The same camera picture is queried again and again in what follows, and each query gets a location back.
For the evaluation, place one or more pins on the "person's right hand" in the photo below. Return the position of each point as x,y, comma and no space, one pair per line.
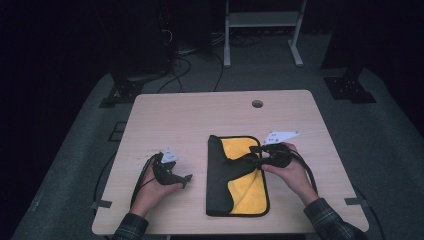
295,178

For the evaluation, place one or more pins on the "black stand base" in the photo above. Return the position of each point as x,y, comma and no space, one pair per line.
125,91
350,88

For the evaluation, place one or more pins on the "grey tape strip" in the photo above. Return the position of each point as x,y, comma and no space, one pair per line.
356,201
101,204

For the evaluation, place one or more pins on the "dark floor outlet plate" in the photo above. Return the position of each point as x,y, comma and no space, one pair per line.
117,131

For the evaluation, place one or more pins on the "person's left hand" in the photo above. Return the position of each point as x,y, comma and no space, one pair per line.
150,195

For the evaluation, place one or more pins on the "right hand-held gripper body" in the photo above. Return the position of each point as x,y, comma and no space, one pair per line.
280,158

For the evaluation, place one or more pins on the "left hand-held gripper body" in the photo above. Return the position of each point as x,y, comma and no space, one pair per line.
165,173

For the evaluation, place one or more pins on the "white metal stand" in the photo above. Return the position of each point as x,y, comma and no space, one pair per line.
261,19

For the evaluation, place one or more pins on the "yellow and dark grey cloth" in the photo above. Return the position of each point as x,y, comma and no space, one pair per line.
218,186

